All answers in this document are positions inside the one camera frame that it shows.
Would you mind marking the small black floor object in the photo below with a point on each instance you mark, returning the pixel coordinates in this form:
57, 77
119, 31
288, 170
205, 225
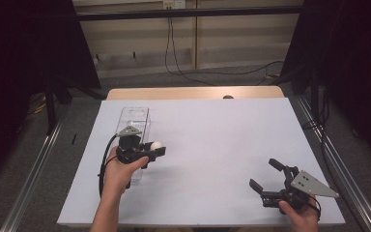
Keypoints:
74, 138

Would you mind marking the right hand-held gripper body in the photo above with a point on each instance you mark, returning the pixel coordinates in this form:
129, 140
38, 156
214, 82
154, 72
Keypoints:
298, 190

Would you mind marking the white egg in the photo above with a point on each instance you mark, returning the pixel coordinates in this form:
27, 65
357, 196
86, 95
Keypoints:
156, 145

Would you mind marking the person's right hand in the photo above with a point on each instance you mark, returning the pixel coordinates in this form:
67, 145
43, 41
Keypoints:
301, 220

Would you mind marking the white table mat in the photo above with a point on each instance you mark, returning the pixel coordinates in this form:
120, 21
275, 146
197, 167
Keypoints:
222, 129

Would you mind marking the clear plastic container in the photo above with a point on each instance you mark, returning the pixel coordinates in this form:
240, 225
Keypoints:
138, 117

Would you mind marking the black horizontal bar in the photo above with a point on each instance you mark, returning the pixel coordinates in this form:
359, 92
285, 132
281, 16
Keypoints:
186, 13

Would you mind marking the metal floor rail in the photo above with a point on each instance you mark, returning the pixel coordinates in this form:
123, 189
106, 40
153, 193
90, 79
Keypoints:
344, 167
29, 183

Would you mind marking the person's left hand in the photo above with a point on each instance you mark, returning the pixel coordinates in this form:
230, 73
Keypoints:
120, 175

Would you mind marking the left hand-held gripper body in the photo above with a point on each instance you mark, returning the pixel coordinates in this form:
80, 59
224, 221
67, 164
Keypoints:
130, 148

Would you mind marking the black curtain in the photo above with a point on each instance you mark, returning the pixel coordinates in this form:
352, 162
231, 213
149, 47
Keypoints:
351, 64
19, 64

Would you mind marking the white wall outlet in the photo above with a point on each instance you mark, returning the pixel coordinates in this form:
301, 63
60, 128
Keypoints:
174, 4

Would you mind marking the black metal stand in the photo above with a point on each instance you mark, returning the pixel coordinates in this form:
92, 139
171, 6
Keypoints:
50, 106

